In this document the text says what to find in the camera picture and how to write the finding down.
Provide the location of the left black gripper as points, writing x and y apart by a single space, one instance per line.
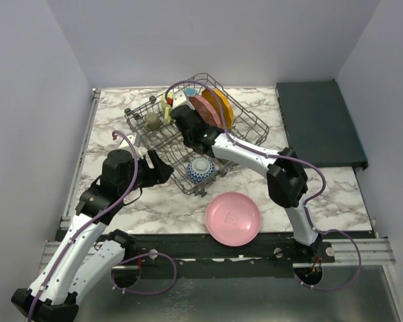
160 174

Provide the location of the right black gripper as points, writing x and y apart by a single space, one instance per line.
197 117

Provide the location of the brown plate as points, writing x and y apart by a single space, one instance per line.
205 110

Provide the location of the yellow green mug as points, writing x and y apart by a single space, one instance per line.
166 104

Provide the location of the red patterned bowl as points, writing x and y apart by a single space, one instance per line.
199 169

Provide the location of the blue floral mug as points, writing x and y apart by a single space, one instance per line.
190 92

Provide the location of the orange polka dot plate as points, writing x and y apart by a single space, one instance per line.
224 107

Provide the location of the small grey cup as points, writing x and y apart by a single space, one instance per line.
152 121

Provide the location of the pink round bear plate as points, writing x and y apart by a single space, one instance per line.
233 219

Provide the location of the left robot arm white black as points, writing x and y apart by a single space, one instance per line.
71 273

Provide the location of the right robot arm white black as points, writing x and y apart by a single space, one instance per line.
285 174

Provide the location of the dark blue flat box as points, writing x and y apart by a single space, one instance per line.
318 125

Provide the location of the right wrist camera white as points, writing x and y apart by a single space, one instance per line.
176 99

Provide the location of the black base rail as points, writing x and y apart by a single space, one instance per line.
201 256

